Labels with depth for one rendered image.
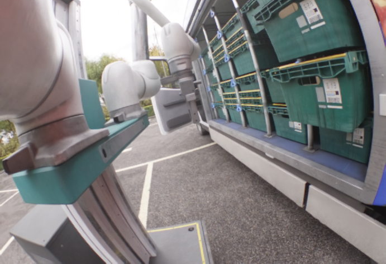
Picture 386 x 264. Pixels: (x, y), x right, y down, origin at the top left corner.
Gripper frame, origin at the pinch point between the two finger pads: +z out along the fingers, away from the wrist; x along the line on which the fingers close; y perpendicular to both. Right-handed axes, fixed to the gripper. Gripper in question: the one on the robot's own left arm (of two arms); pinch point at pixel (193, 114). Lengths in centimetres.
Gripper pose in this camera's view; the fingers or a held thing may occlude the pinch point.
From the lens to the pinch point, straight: 62.2
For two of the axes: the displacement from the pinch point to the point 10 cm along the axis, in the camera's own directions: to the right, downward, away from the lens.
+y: 9.6, -2.6, 0.5
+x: -0.9, -1.4, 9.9
